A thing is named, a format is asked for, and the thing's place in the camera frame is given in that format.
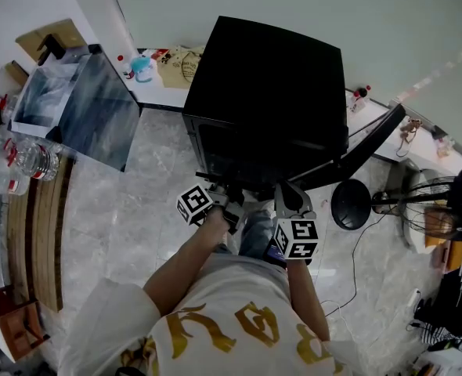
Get black floor fan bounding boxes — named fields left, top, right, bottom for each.
left=330, top=168, right=462, bottom=244

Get white window ledge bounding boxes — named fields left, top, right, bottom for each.
left=136, top=47, right=462, bottom=172

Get white round stool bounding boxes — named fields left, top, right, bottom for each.
left=385, top=158, right=451, bottom=250

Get small pink bottle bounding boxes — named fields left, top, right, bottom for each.
left=436, top=137, right=455, bottom=159

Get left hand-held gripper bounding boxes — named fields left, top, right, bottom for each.
left=175, top=181, right=247, bottom=235

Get small cardboard box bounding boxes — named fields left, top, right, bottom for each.
left=0, top=60, right=31, bottom=89

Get white power strip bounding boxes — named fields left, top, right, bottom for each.
left=406, top=287, right=422, bottom=313

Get brown rope bundle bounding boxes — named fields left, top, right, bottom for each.
left=395, top=117, right=424, bottom=158

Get blue plush toy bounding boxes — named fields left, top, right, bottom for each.
left=130, top=55, right=157, bottom=84

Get pale roller blind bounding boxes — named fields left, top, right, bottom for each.
left=107, top=0, right=462, bottom=156

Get orange cushion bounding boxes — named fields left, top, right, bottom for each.
left=424, top=205, right=455, bottom=248

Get black power cable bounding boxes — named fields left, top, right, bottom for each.
left=319, top=209, right=388, bottom=319

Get orange box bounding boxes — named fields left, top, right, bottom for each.
left=434, top=240, right=462, bottom=273

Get person's white printed shirt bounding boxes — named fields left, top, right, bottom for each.
left=58, top=255, right=357, bottom=376

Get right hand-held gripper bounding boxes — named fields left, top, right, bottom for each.
left=262, top=181, right=320, bottom=269

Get group of clear water bottles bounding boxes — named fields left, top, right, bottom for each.
left=0, top=92, right=62, bottom=196

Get small red-capped bottle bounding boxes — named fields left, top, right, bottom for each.
left=348, top=85, right=373, bottom=113
left=116, top=54, right=136, bottom=81

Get glass fridge door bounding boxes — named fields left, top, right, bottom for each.
left=283, top=103, right=407, bottom=191

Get curved wooden platform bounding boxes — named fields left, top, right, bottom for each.
left=6, top=154, right=78, bottom=313

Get person's left forearm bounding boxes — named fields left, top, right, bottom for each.
left=143, top=231, right=228, bottom=316

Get person's right forearm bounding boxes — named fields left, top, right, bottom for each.
left=285, top=259, right=331, bottom=342

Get person's blue jeans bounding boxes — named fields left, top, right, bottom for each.
left=215, top=209, right=275, bottom=260

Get brown paper bag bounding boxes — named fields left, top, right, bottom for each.
left=158, top=45, right=205, bottom=90

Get large cardboard sheet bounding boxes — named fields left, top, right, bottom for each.
left=14, top=17, right=88, bottom=63

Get black mini fridge cabinet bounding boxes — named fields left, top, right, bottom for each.
left=182, top=15, right=349, bottom=191

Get person's left hand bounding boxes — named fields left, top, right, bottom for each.
left=205, top=204, right=231, bottom=239

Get black faucet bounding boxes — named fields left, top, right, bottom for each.
left=36, top=33, right=67, bottom=67

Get brown wooden stool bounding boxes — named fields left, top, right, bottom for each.
left=0, top=286, right=46, bottom=363

